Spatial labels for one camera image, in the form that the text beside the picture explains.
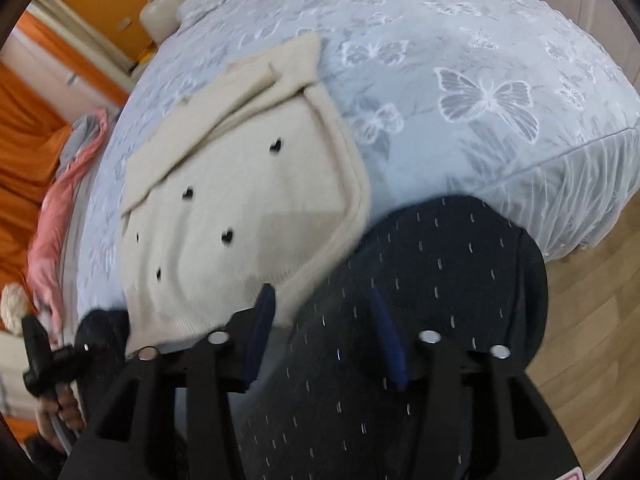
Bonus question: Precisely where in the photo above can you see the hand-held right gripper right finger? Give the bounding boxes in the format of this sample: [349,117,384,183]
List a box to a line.
[367,287,576,480]

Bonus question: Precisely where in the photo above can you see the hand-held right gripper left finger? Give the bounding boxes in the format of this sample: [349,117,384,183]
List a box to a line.
[60,282,278,480]

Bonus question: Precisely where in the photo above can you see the cream knit sweater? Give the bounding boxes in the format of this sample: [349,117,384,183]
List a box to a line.
[120,30,373,358]

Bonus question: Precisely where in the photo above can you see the person's left hand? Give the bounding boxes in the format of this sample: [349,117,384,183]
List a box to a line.
[37,384,85,442]

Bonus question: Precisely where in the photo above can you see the beige fluffy plush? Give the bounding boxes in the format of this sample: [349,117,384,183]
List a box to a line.
[0,284,32,335]

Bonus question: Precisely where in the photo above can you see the person's dark dotted pants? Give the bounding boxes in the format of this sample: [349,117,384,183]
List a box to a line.
[75,195,549,480]

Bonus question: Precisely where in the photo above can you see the pink blanket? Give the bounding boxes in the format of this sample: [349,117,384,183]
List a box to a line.
[27,107,112,336]

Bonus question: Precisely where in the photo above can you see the wide orange curtain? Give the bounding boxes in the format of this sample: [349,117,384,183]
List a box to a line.
[0,62,73,283]

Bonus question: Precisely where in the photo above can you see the grey blanket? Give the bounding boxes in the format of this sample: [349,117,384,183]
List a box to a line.
[55,112,108,181]

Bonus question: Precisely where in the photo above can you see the white nightstand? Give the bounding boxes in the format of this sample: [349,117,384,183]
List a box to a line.
[127,42,162,77]

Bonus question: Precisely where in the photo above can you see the narrow orange curtain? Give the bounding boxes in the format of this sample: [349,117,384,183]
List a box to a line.
[17,10,132,107]

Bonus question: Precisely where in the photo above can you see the bed with butterfly sheet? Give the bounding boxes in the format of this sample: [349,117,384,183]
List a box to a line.
[75,0,640,351]

